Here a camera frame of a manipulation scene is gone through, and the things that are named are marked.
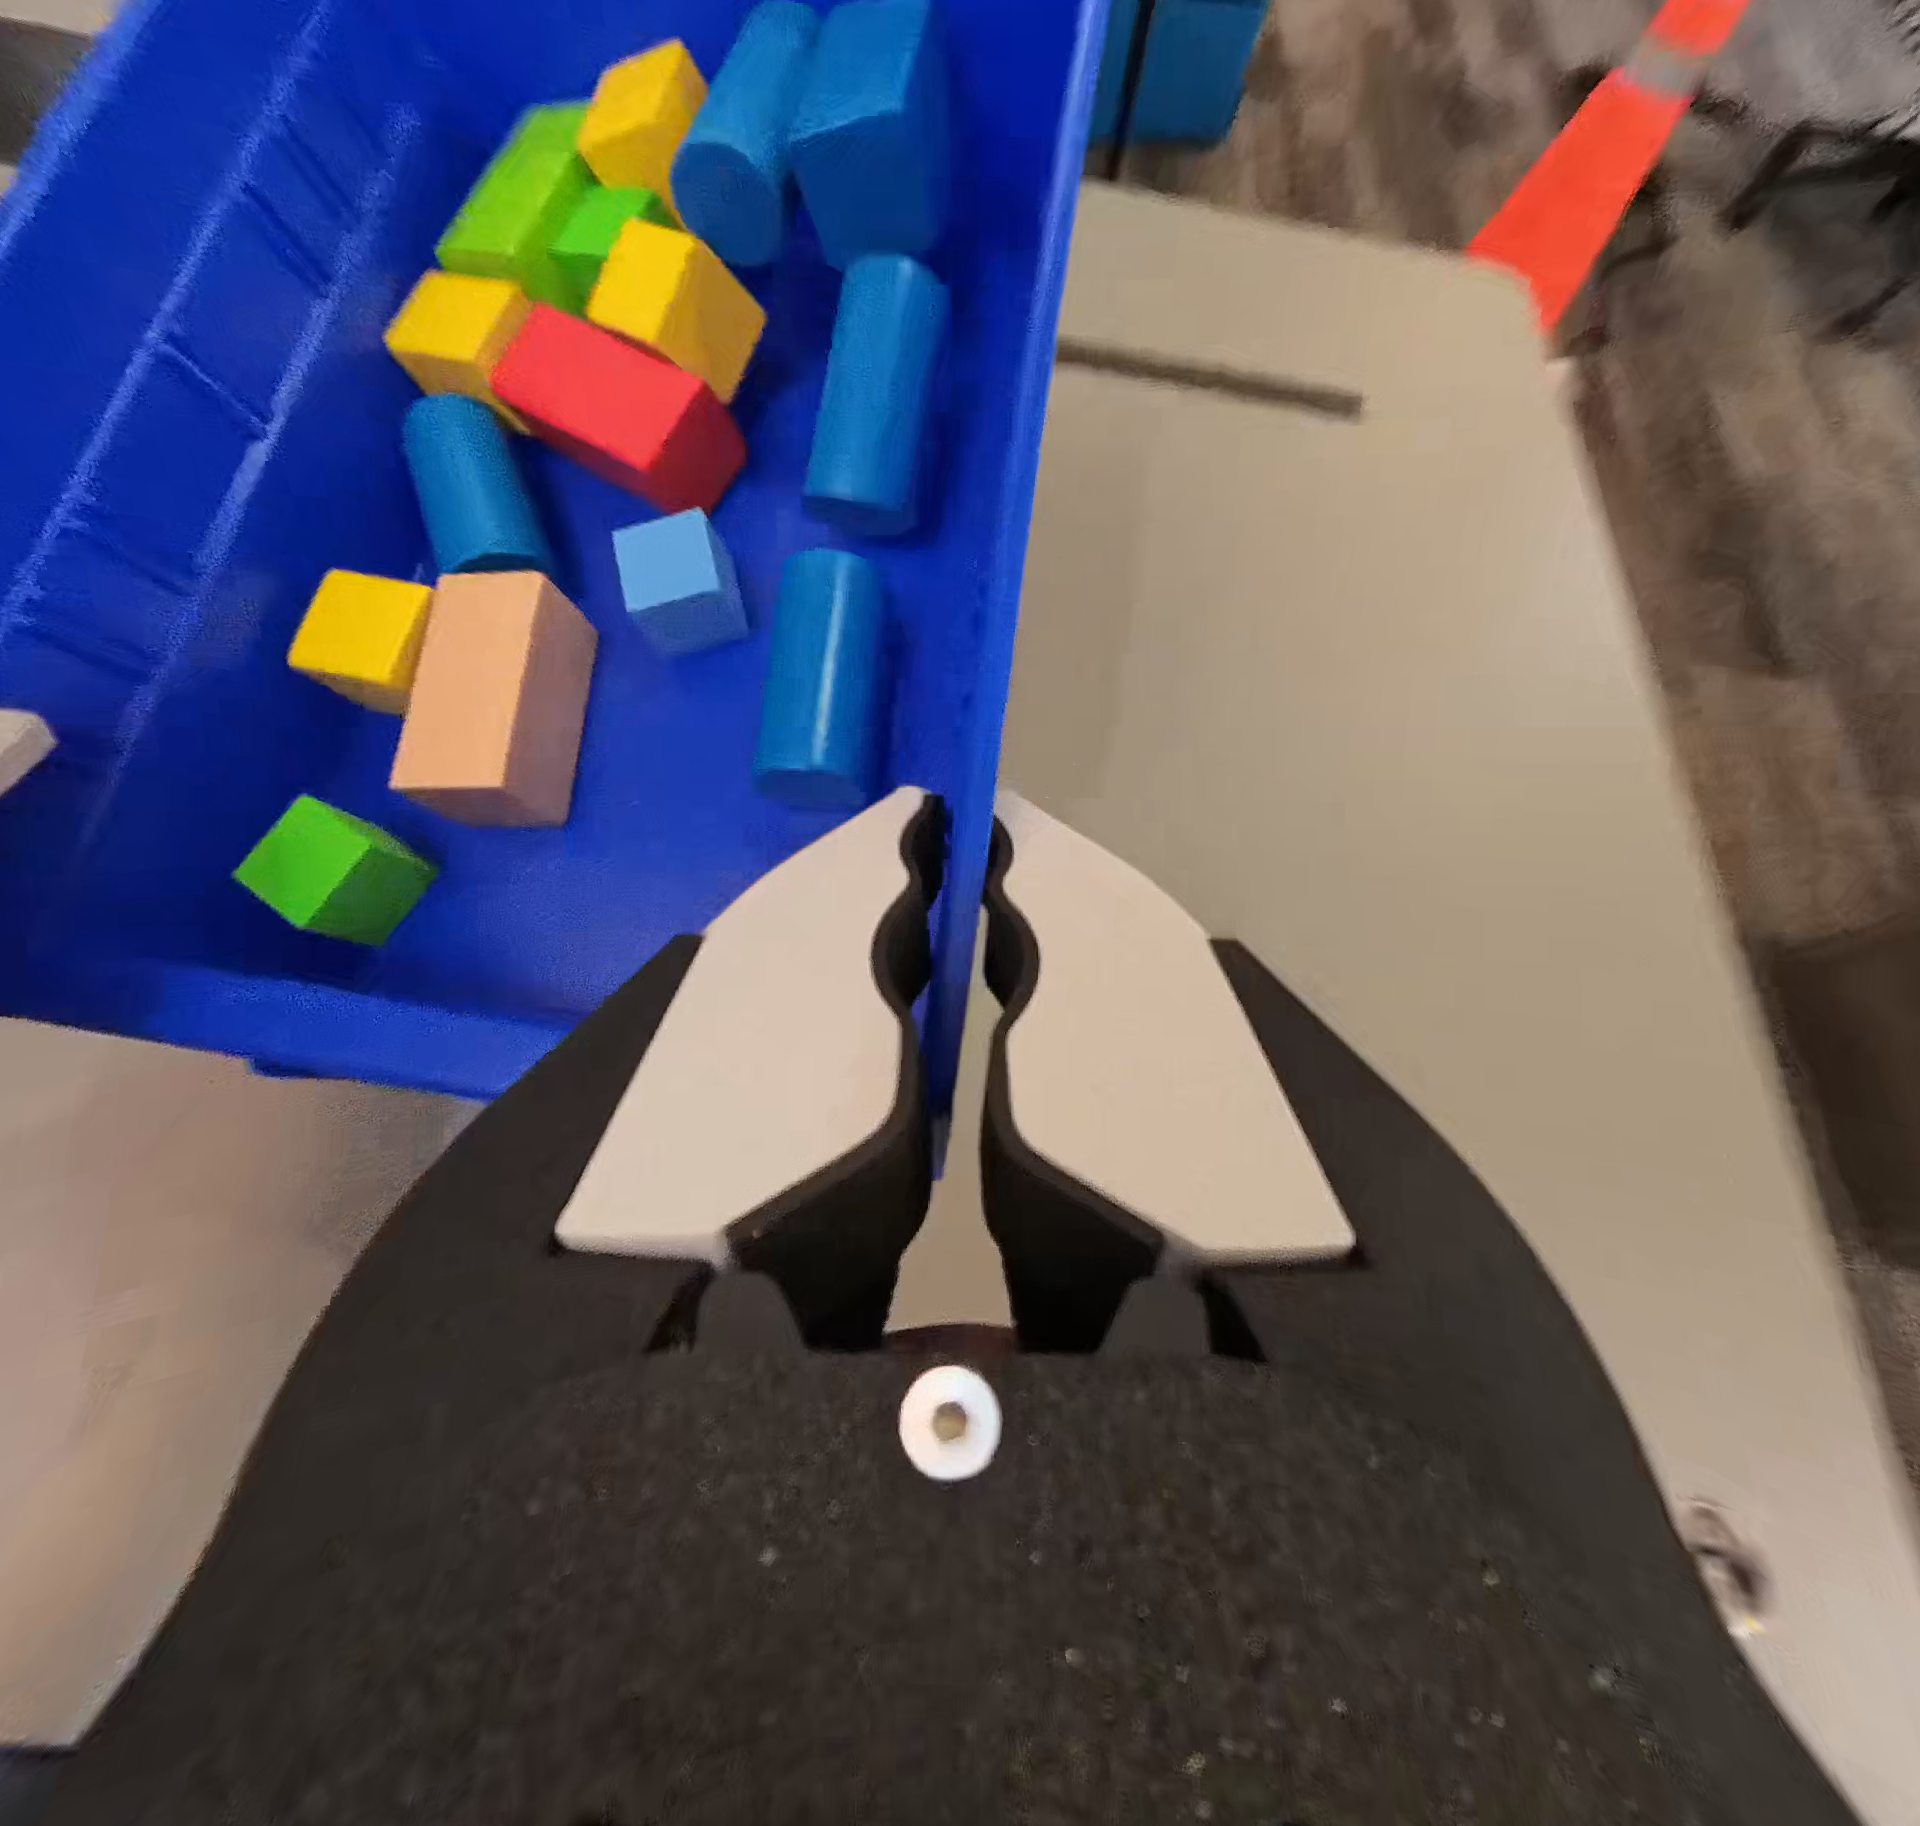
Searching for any red wooden block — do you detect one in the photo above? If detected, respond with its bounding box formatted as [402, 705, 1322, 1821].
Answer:
[487, 304, 749, 515]

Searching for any yellow wooden cube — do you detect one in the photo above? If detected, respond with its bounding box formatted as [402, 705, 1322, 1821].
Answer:
[287, 566, 439, 715]

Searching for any orange striped bar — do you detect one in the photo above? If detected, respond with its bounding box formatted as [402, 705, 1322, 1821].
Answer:
[1465, 0, 1820, 335]

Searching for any long green wooden block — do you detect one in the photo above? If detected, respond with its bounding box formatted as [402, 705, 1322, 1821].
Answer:
[438, 102, 605, 300]

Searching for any blue plastic bin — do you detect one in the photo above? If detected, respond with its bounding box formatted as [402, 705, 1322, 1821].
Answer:
[0, 0, 1131, 1106]

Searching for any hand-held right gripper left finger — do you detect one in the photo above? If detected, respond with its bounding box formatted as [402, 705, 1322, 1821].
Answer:
[558, 785, 951, 1269]

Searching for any natural wooden block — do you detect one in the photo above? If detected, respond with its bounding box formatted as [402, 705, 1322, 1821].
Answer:
[389, 566, 602, 833]

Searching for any green wooden cube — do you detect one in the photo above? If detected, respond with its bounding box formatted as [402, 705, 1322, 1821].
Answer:
[232, 792, 439, 953]

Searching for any light blue wooden cube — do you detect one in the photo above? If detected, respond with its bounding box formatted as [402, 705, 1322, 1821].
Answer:
[611, 503, 753, 662]

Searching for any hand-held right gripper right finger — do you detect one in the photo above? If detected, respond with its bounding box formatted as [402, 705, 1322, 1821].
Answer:
[978, 788, 1362, 1269]

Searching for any small green wooden block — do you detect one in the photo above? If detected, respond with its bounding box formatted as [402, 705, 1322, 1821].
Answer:
[546, 185, 679, 300]

